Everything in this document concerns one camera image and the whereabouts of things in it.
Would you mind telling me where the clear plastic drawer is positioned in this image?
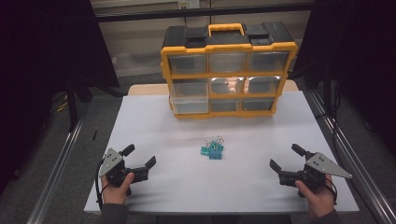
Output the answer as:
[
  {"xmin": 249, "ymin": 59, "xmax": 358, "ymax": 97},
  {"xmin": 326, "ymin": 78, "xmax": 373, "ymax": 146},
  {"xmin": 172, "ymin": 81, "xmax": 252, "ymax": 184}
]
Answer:
[{"xmin": 170, "ymin": 77, "xmax": 209, "ymax": 115}]

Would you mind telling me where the set of clear drawers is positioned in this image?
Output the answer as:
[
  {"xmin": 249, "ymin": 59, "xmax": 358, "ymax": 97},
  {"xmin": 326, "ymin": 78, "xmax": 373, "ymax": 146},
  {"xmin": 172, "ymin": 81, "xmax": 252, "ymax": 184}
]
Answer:
[{"xmin": 167, "ymin": 50, "xmax": 289, "ymax": 113}]

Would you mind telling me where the black floor cable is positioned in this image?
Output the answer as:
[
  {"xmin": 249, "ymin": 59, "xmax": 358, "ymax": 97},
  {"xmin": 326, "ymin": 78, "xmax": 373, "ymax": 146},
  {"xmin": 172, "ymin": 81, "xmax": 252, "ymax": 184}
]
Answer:
[{"xmin": 315, "ymin": 90, "xmax": 344, "ymax": 153}]

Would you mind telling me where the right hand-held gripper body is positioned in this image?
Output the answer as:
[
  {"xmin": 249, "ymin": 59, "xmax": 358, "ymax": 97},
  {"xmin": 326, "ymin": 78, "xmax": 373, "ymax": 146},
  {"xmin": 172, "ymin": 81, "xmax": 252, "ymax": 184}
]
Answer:
[{"xmin": 277, "ymin": 151, "xmax": 353, "ymax": 190}]

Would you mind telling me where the yellow floor cable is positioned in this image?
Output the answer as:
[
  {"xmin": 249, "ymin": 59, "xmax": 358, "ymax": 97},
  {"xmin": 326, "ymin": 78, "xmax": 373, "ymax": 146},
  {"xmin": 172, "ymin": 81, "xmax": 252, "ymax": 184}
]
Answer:
[{"xmin": 55, "ymin": 94, "xmax": 70, "ymax": 114}]

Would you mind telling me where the person's left hand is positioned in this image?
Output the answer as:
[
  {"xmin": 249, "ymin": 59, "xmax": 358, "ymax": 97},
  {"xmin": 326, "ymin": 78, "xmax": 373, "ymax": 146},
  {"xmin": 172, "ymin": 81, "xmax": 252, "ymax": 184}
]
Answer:
[{"xmin": 101, "ymin": 172, "xmax": 135, "ymax": 205}]

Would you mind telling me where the yellow black organizer case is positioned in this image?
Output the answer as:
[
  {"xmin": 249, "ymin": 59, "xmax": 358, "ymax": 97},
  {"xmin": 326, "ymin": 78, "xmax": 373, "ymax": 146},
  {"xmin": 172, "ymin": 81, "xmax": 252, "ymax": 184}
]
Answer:
[{"xmin": 160, "ymin": 21, "xmax": 299, "ymax": 119}]

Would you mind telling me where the black stand leg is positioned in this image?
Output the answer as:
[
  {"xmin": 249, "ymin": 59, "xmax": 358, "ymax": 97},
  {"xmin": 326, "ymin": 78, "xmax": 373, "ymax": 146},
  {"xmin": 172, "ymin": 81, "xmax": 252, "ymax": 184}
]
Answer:
[{"xmin": 64, "ymin": 74, "xmax": 94, "ymax": 133}]

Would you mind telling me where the white wall outlet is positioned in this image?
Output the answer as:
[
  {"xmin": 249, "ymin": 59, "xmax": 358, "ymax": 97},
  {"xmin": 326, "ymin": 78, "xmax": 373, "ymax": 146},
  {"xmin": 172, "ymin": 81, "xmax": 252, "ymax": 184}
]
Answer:
[{"xmin": 177, "ymin": 0, "xmax": 201, "ymax": 9}]

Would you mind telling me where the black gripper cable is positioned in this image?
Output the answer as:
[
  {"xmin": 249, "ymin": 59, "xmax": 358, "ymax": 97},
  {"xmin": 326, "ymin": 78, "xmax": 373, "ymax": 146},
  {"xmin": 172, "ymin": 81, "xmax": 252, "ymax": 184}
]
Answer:
[
  {"xmin": 323, "ymin": 175, "xmax": 339, "ymax": 205},
  {"xmin": 94, "ymin": 158, "xmax": 110, "ymax": 213}
]

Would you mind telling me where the black horizontal bar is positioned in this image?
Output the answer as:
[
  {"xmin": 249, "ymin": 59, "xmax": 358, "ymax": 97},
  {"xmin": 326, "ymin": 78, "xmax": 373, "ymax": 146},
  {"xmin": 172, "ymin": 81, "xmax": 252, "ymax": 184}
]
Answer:
[{"xmin": 92, "ymin": 3, "xmax": 316, "ymax": 23}]

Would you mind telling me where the teal binder clip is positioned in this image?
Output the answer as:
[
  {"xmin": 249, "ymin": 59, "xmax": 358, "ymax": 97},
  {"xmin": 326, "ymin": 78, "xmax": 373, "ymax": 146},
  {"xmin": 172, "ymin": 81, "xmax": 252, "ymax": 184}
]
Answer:
[
  {"xmin": 200, "ymin": 140, "xmax": 211, "ymax": 157},
  {"xmin": 208, "ymin": 148, "xmax": 223, "ymax": 161},
  {"xmin": 209, "ymin": 134, "xmax": 225, "ymax": 152}
]

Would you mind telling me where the person's right hand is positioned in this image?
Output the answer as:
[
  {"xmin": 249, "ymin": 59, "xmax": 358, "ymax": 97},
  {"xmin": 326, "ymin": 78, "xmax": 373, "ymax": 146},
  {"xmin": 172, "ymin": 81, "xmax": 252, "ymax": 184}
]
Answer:
[{"xmin": 294, "ymin": 175, "xmax": 338, "ymax": 219}]

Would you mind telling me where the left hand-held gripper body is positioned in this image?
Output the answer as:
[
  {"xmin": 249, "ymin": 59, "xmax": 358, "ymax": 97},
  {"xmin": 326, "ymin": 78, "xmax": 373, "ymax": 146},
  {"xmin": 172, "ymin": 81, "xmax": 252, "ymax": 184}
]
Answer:
[{"xmin": 98, "ymin": 147, "xmax": 150, "ymax": 189}]

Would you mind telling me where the aluminium floor rail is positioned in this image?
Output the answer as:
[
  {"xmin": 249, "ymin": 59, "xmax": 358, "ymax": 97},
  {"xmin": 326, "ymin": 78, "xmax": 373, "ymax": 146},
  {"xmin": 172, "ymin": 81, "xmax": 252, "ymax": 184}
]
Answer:
[
  {"xmin": 26, "ymin": 105, "xmax": 92, "ymax": 224},
  {"xmin": 306, "ymin": 90, "xmax": 396, "ymax": 224}
]

